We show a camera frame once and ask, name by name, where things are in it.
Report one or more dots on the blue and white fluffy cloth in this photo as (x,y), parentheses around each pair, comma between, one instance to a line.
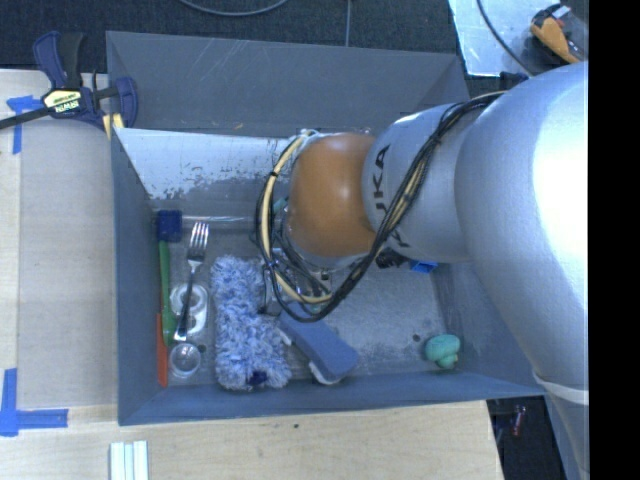
(240,328)

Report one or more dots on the clear and white plastic holder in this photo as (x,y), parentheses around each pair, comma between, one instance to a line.
(199,308)

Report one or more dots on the silver metal fork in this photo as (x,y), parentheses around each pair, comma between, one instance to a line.
(196,248)

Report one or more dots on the small blue plastic piece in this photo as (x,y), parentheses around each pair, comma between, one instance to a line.
(424,266)

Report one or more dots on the clear glass cup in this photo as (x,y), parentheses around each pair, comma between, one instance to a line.
(185,360)

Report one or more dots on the teal toy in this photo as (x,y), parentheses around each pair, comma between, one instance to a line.
(442,348)

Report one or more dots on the orange flat stick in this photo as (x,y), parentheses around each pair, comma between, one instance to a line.
(162,363)

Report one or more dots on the grey metal bin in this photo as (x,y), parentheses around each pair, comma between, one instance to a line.
(280,83)

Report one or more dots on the pale wood flat board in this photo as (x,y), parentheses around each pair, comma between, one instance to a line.
(65,268)

